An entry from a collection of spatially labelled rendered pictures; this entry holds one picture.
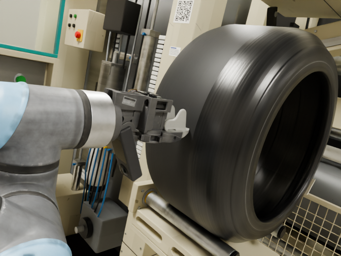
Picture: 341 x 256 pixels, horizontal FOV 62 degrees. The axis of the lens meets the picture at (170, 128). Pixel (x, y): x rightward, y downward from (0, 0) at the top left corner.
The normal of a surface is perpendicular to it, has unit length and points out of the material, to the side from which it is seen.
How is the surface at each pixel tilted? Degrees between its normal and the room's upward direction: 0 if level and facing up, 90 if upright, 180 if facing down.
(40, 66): 90
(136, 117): 90
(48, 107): 58
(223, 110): 76
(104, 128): 92
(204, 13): 90
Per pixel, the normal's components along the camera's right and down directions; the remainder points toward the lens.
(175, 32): -0.71, -0.01
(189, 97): -0.62, -0.26
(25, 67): 0.67, 0.29
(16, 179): 0.28, 0.22
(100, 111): 0.69, -0.20
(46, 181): 0.86, 0.24
